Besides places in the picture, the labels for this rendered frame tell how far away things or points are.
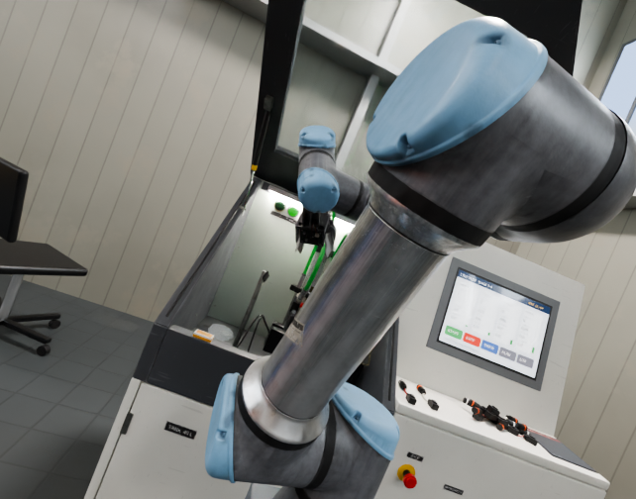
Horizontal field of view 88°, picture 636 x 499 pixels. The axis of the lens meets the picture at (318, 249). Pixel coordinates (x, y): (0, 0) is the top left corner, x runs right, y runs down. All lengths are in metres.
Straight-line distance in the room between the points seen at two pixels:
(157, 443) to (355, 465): 0.71
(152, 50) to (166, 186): 1.14
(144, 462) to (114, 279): 2.50
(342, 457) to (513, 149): 0.39
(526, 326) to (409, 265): 1.24
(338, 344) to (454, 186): 0.17
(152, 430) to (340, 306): 0.86
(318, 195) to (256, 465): 0.41
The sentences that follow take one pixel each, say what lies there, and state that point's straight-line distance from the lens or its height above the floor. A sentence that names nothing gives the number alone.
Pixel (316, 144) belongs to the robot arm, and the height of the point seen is 1.49.
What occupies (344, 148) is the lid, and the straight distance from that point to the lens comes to 1.20.
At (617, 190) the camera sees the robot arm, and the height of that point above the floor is 1.44.
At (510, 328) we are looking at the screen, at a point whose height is 1.28.
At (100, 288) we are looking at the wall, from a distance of 3.55.
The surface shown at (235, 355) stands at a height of 0.94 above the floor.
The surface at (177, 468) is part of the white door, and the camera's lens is 1.14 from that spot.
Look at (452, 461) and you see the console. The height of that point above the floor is 0.87.
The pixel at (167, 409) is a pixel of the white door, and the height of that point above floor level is 0.74.
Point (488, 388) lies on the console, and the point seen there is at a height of 1.05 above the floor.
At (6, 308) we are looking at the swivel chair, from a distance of 2.79.
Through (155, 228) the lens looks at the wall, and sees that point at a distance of 3.32.
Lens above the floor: 1.32
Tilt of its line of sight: 2 degrees down
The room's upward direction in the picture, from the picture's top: 23 degrees clockwise
